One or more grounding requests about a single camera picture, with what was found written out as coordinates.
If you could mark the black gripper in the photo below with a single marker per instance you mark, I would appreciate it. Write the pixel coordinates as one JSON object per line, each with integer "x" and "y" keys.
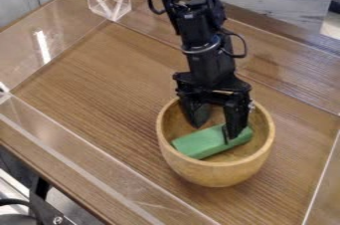
{"x": 209, "y": 82}

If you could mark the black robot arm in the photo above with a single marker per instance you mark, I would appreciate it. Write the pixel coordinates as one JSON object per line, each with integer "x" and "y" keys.
{"x": 197, "y": 21}

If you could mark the black table leg bracket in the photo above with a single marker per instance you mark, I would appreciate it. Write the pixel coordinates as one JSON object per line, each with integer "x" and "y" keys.
{"x": 46, "y": 214}

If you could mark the brown wooden bowl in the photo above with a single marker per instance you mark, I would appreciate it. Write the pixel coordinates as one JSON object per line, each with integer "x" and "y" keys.
{"x": 228, "y": 167}

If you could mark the green rectangular block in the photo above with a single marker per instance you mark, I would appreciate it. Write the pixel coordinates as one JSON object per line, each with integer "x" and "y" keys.
{"x": 208, "y": 142}

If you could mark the clear acrylic tray wall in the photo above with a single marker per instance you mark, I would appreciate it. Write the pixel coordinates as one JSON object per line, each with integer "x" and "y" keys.
{"x": 117, "y": 194}

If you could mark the clear acrylic corner bracket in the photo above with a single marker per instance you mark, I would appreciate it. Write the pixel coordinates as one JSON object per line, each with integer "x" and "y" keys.
{"x": 110, "y": 9}

